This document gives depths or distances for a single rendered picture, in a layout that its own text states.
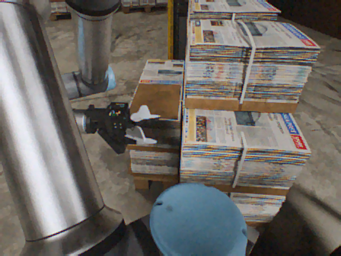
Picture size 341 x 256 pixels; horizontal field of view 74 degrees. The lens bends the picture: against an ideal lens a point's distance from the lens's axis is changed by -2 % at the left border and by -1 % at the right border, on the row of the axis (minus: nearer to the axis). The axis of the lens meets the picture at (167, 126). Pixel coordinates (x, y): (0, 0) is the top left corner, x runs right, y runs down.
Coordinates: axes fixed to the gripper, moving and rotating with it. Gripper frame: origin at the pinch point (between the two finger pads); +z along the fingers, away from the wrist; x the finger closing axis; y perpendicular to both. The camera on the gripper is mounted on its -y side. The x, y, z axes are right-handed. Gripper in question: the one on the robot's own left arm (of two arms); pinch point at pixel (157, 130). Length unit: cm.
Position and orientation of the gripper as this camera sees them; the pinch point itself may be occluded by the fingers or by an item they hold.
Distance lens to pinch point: 68.2
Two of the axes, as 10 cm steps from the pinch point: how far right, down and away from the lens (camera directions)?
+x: 0.7, -6.3, 7.7
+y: 0.0, -7.7, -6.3
